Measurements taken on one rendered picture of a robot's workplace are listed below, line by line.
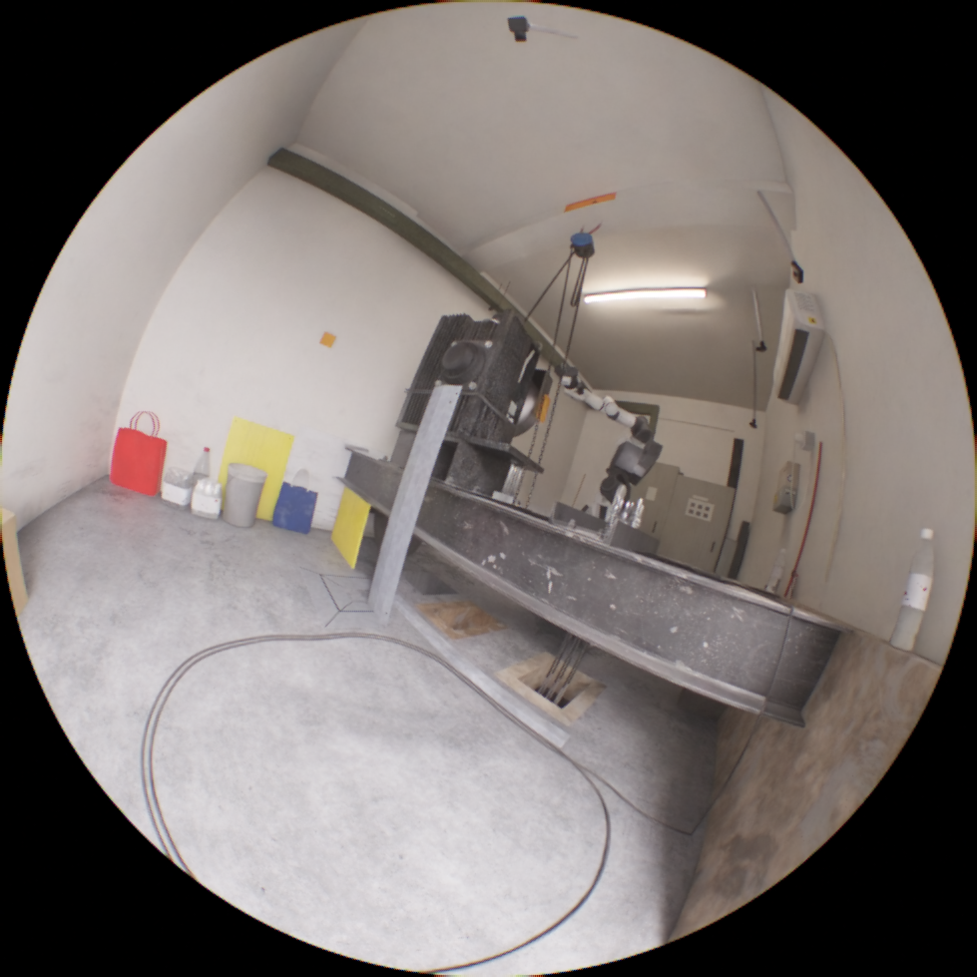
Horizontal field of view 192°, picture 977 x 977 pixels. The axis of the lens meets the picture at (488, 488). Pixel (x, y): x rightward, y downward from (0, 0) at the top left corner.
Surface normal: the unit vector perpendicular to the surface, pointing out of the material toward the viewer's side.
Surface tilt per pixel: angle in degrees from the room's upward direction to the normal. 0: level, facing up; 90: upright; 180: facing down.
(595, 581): 90
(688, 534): 90
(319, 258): 90
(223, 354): 90
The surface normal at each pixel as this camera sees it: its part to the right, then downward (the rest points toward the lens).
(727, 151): -0.32, 0.95
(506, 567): -0.65, -0.22
